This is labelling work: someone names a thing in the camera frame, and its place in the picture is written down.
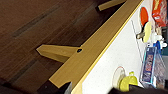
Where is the yellow table tennis paddle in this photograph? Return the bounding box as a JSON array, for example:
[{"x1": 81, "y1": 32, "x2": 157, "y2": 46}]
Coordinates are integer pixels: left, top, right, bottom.
[{"x1": 135, "y1": 21, "x2": 154, "y2": 44}]

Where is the red table tennis paddle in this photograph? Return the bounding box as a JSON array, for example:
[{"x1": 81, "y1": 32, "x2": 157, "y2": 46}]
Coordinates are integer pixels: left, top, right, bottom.
[{"x1": 139, "y1": 6, "x2": 149, "y2": 28}]

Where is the orange snack box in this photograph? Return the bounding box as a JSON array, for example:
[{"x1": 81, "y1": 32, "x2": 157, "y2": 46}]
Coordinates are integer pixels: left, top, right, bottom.
[{"x1": 152, "y1": 0, "x2": 168, "y2": 28}]

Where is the white air hockey gaming table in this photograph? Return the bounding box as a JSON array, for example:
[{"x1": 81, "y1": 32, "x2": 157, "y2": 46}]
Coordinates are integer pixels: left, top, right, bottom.
[{"x1": 35, "y1": 0, "x2": 168, "y2": 94}]

